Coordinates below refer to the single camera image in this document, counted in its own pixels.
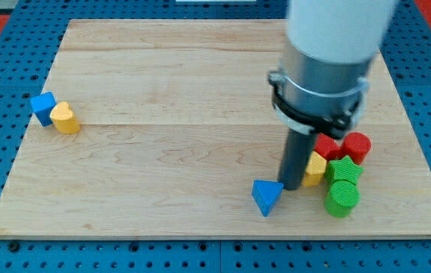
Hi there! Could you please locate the blue triangle block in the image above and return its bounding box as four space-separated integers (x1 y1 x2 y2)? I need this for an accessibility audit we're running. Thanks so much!
251 180 284 217

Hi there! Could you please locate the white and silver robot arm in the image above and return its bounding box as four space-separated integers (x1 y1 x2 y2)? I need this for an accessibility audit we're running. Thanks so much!
268 0 397 140

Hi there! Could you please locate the wooden board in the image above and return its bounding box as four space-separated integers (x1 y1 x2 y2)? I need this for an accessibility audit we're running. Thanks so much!
0 20 431 240

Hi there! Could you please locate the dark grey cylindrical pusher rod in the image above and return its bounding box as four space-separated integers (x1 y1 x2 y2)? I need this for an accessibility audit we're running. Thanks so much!
277 130 317 190

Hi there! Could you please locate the yellow pentagon block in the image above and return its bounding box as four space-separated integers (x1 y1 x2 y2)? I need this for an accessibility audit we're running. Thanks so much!
301 152 327 187

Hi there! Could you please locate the red angular block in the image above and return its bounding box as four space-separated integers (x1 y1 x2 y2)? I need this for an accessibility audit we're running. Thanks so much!
314 133 340 161

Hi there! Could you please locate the green star block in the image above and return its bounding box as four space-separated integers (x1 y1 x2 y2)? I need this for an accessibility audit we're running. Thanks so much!
324 155 364 185

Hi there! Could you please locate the red cylinder block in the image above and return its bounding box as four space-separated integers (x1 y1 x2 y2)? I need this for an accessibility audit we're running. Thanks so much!
340 132 372 165

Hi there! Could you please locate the green cylinder block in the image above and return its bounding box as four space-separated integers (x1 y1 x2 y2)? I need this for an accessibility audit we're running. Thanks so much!
323 180 360 218

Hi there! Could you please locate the yellow heart block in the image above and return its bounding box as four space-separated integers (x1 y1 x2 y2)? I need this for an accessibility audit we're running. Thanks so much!
49 102 80 134

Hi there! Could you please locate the blue cube block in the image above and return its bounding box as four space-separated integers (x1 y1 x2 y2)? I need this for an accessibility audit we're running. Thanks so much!
30 92 57 127

